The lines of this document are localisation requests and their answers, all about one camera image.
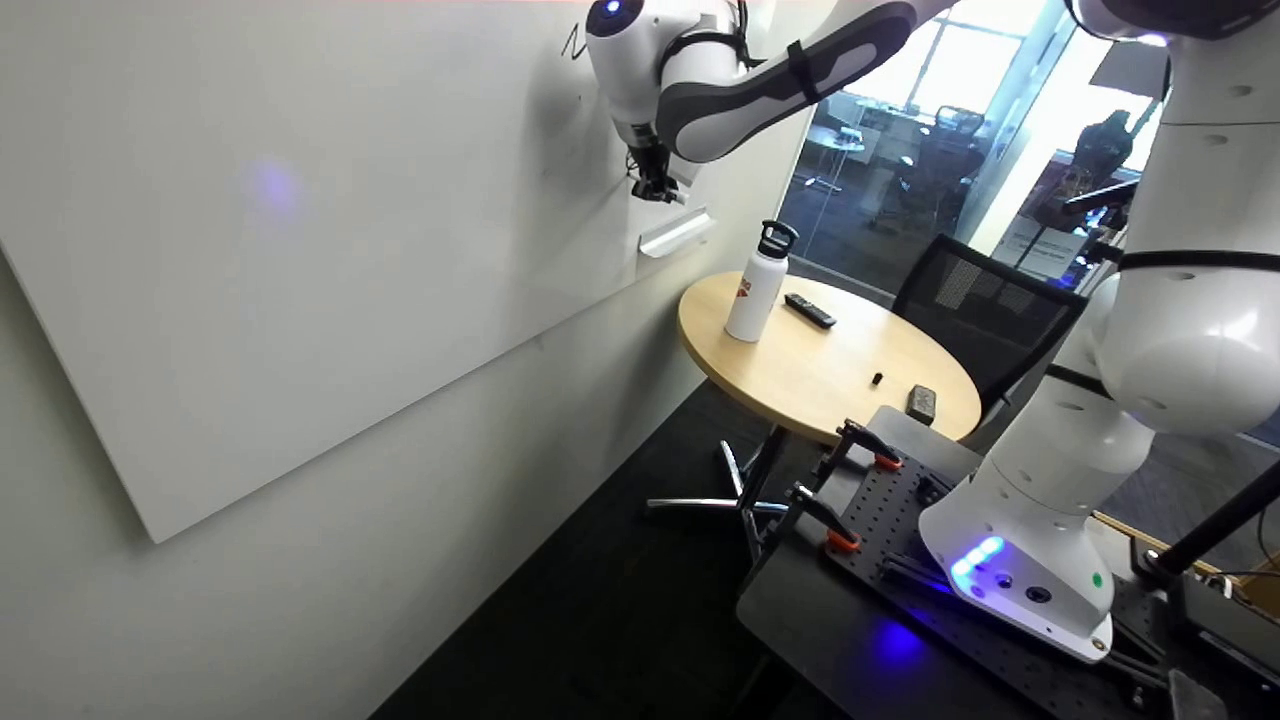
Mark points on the red-handled clamp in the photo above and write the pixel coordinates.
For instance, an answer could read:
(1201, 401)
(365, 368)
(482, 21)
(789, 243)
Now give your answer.
(863, 439)
(842, 537)

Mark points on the black remote control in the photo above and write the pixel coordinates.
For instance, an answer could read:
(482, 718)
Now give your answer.
(815, 312)

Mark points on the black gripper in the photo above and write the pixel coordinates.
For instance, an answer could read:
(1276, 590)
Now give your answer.
(655, 180)

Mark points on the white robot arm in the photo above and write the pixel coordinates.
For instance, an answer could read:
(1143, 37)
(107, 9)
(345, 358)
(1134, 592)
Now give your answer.
(1177, 336)

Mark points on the black office chair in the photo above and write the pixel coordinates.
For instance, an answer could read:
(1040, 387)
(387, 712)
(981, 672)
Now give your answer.
(984, 312)

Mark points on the large white board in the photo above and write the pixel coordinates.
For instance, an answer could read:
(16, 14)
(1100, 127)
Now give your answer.
(252, 230)

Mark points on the white bottle with black lid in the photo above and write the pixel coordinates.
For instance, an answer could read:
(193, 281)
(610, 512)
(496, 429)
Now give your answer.
(763, 281)

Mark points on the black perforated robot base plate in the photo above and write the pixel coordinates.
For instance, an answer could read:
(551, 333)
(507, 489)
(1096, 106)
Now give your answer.
(885, 506)

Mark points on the black whiteboard eraser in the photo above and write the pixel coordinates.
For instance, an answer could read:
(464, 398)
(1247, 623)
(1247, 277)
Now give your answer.
(921, 401)

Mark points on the round wooden table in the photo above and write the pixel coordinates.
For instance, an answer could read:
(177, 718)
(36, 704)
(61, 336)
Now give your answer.
(807, 378)

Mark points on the silver whiteboard marker tray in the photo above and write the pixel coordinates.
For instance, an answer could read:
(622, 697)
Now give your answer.
(671, 236)

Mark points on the chrome table leg base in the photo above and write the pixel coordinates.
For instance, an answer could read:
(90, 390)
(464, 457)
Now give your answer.
(744, 485)

